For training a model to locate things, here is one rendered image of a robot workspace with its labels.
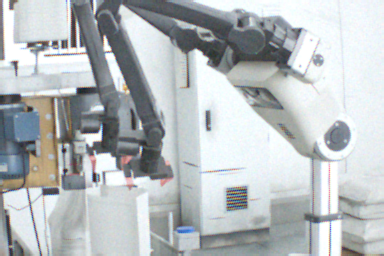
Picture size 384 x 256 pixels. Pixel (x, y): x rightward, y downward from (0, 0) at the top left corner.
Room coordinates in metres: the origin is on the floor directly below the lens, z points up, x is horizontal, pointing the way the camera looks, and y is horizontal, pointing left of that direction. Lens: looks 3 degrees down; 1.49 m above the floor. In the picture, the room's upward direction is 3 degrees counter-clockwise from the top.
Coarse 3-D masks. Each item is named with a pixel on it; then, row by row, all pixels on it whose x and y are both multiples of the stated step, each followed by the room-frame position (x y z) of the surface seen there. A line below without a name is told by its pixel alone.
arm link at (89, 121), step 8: (112, 104) 3.15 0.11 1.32; (88, 112) 3.19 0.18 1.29; (96, 112) 3.18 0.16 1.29; (104, 112) 3.18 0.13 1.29; (112, 112) 3.16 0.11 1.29; (80, 120) 3.18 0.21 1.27; (88, 120) 3.17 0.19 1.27; (96, 120) 3.17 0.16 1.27; (80, 128) 3.19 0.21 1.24; (88, 128) 3.16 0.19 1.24; (96, 128) 3.17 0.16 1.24
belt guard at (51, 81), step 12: (72, 72) 3.44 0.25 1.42; (84, 72) 3.47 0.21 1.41; (0, 84) 3.16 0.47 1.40; (12, 84) 3.18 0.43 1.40; (24, 84) 3.21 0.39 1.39; (36, 84) 3.26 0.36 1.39; (48, 84) 3.31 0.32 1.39; (60, 84) 3.35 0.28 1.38; (72, 84) 3.40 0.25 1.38; (84, 84) 3.46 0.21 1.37
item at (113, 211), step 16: (96, 192) 3.30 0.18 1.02; (112, 192) 3.33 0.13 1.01; (128, 192) 3.29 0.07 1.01; (144, 192) 3.23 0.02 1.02; (96, 208) 3.11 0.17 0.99; (112, 208) 3.06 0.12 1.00; (128, 208) 3.02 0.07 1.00; (144, 208) 3.11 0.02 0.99; (96, 224) 3.11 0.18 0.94; (112, 224) 3.06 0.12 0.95; (128, 224) 3.02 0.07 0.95; (144, 224) 3.10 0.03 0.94; (96, 240) 3.12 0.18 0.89; (112, 240) 3.07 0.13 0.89; (128, 240) 3.02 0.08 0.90; (144, 240) 3.09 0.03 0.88
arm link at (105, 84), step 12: (72, 0) 3.16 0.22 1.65; (84, 0) 3.08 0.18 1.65; (84, 12) 3.12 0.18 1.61; (84, 24) 3.12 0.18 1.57; (84, 36) 3.13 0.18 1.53; (96, 36) 3.14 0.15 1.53; (96, 48) 3.14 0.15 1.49; (96, 60) 3.15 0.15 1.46; (96, 72) 3.15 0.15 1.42; (108, 72) 3.16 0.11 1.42; (96, 84) 3.16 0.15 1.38; (108, 84) 3.15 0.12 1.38; (108, 96) 3.16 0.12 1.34
